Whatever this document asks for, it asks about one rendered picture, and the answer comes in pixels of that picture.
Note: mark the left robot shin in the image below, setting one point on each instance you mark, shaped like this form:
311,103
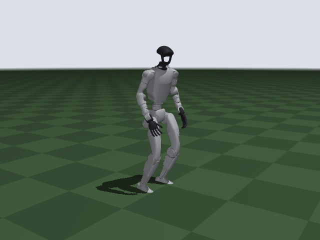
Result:
167,165

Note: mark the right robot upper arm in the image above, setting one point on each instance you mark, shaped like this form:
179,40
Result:
147,76

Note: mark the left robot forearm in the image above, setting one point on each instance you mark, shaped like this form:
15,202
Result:
177,102

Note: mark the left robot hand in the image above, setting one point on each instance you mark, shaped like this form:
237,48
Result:
183,117

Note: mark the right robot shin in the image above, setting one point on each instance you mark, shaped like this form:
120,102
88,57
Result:
149,169

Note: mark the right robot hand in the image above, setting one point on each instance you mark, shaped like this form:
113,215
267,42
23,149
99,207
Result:
153,126

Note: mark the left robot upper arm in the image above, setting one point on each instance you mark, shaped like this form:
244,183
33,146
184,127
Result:
173,88

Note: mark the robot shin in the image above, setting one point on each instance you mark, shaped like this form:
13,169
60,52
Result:
149,169
167,165

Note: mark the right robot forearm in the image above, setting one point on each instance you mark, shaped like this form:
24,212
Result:
143,106

